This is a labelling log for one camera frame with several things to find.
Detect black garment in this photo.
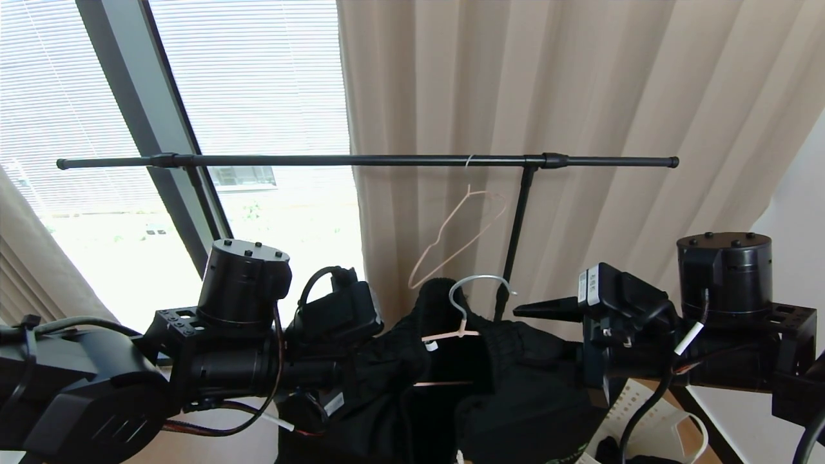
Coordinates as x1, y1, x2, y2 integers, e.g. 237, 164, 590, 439
593, 437, 684, 464

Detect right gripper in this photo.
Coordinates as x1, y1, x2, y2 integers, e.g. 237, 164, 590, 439
514, 296, 677, 391

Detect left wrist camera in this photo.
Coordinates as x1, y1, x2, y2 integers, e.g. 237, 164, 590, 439
287, 266, 384, 342

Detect black shorts with white logo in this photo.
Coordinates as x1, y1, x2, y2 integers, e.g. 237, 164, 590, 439
274, 278, 607, 464

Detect white laundry basket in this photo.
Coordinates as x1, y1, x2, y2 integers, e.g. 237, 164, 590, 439
580, 379, 708, 464

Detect window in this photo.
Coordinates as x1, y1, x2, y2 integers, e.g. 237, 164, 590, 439
0, 0, 368, 323

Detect black clothes rack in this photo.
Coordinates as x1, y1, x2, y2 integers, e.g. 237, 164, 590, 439
56, 153, 681, 323

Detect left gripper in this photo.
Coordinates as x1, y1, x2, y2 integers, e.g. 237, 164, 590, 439
284, 360, 358, 420

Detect pink clothes hanger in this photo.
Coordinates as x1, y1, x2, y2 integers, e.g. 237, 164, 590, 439
407, 155, 508, 291
412, 275, 516, 387

